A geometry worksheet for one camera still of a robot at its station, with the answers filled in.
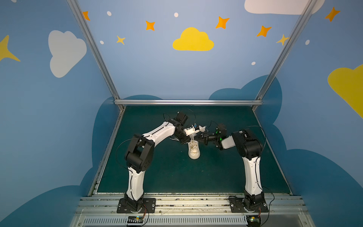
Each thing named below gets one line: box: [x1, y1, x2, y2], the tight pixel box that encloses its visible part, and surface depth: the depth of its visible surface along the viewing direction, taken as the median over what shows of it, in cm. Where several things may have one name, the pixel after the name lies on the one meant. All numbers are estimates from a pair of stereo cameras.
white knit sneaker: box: [188, 139, 201, 160], surface depth 92 cm
